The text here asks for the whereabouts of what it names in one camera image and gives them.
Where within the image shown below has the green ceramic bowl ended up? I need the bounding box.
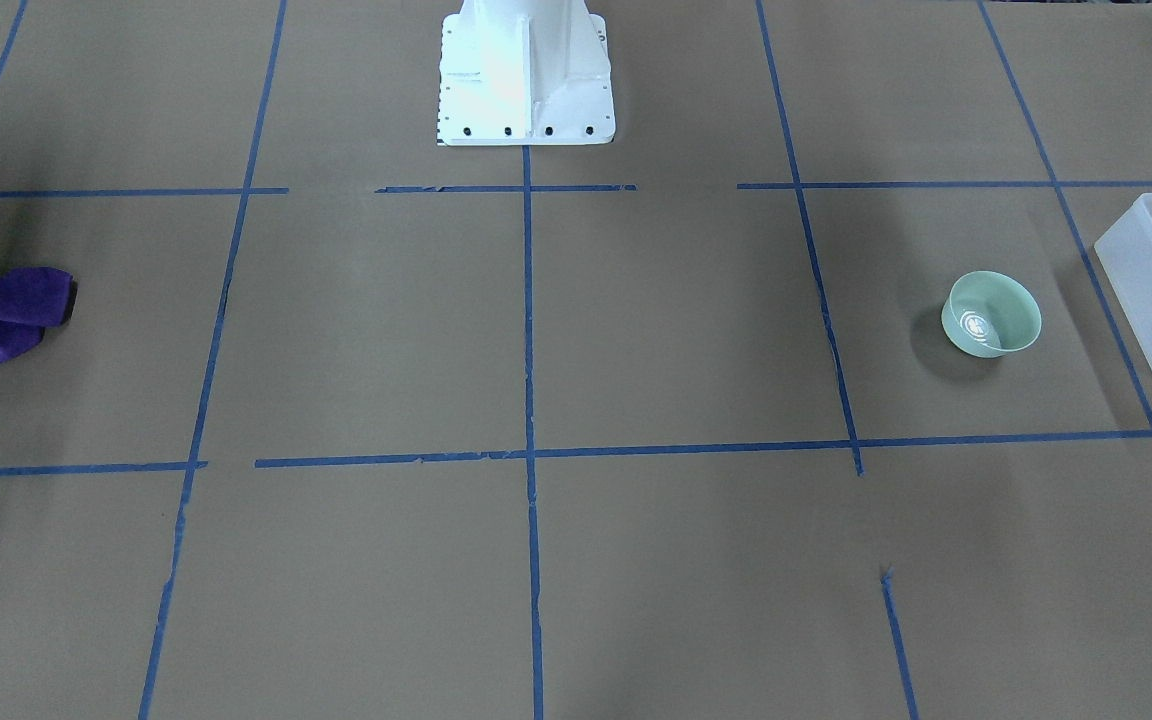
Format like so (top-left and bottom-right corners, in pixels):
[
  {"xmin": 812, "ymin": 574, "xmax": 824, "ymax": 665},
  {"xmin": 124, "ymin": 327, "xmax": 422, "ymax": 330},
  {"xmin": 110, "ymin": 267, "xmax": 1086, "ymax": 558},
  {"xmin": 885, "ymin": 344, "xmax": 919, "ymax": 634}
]
[{"xmin": 940, "ymin": 270, "xmax": 1043, "ymax": 359}]

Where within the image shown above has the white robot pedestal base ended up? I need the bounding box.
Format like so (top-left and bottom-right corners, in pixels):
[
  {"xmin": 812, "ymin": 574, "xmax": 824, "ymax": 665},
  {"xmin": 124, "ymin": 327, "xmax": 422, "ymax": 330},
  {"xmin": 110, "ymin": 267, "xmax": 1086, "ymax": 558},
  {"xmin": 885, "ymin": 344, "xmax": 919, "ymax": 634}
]
[{"xmin": 435, "ymin": 1, "xmax": 617, "ymax": 147}]

